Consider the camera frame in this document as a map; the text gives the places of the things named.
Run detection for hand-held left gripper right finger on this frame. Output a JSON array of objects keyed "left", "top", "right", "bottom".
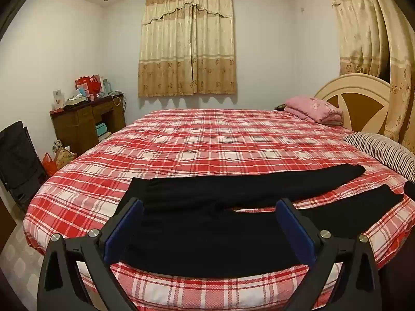
[{"left": 275, "top": 197, "right": 381, "bottom": 311}]

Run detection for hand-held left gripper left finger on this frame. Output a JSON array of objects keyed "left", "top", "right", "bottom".
[{"left": 37, "top": 197, "right": 145, "bottom": 311}]

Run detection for black pants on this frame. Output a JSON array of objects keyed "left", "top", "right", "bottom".
[{"left": 121, "top": 164, "right": 406, "bottom": 279}]

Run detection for plaid shopping bag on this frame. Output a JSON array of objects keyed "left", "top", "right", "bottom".
[{"left": 53, "top": 140, "right": 78, "bottom": 171}]

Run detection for red plastic bag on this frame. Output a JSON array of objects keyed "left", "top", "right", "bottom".
[{"left": 42, "top": 153, "right": 57, "bottom": 177}]

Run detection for stack of teal boxes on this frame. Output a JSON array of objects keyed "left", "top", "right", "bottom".
[{"left": 95, "top": 122, "right": 111, "bottom": 141}]

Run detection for striped pillow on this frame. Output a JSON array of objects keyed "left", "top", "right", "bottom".
[{"left": 343, "top": 132, "right": 415, "bottom": 182}]

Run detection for brown wooden desk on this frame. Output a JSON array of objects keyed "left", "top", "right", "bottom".
[{"left": 49, "top": 95, "right": 126, "bottom": 150}]

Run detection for folded pink blanket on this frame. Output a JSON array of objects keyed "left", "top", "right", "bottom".
[{"left": 285, "top": 96, "right": 344, "bottom": 125}]

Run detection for red plaid bed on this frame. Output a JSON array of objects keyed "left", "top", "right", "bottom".
[{"left": 23, "top": 108, "right": 415, "bottom": 311}]

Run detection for red gift bag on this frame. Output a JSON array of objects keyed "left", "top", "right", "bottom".
[{"left": 75, "top": 75, "right": 102, "bottom": 96}]

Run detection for cream wooden headboard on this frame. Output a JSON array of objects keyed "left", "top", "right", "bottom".
[{"left": 314, "top": 73, "right": 393, "bottom": 135}]

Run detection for beige window curtain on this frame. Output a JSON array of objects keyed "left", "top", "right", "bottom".
[{"left": 138, "top": 0, "right": 237, "bottom": 98}]

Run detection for large beige floral curtain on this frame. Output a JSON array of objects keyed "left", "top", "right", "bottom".
[{"left": 322, "top": 0, "right": 415, "bottom": 153}]

